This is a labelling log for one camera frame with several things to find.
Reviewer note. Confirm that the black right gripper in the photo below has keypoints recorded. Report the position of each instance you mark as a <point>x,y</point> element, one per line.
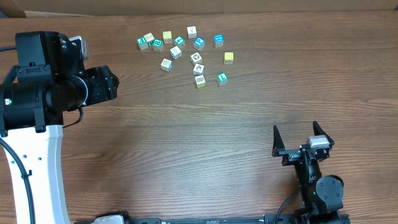
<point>291,155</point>

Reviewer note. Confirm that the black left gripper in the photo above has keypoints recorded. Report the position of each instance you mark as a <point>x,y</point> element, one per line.
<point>100,80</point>

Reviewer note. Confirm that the white patterned wooden block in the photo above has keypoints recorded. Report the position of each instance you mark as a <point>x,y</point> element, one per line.
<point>166,65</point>

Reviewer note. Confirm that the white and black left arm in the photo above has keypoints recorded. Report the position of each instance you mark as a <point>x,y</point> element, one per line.
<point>49,79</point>

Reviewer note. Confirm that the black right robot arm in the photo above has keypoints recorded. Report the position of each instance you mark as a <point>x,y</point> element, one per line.
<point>322,196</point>

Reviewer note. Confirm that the green letter block far left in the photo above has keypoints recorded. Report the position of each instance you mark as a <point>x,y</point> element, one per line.
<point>142,43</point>

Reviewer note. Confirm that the plain wooden block number two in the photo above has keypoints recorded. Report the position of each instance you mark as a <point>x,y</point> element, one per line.
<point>149,39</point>

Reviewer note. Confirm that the green R wooden block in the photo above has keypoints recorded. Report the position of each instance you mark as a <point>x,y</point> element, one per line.
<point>157,45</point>

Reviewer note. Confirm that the white block blue side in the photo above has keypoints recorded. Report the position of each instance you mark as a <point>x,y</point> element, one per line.
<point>175,52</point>

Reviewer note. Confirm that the yellow top wooden block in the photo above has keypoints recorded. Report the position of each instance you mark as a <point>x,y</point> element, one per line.
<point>167,37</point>

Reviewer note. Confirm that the green number four block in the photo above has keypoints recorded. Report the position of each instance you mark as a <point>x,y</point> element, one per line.
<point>179,41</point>

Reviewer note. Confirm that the green L wooden block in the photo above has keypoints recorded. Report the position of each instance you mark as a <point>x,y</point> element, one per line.
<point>222,79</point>

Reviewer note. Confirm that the white block brown animal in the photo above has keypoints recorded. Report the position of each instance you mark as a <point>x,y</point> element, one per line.
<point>196,58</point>

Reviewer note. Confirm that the white block brown acorn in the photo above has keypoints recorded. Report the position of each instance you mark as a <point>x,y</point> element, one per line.
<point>198,69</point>

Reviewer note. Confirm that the yellow sided picture block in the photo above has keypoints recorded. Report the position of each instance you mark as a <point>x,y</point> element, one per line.
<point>200,81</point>

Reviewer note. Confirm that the white wooden block top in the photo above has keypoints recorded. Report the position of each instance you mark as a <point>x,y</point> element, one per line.
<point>192,32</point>

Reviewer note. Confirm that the blue P wooden block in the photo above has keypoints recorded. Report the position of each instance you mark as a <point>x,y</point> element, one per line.
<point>199,43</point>

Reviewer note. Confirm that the yellow top block right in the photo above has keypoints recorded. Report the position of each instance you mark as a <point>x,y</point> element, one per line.
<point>228,58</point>

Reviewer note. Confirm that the blue top wooden block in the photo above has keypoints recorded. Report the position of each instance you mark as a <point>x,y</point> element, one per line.
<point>218,40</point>

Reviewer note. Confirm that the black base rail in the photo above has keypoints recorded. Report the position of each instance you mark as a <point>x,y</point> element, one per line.
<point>124,217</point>

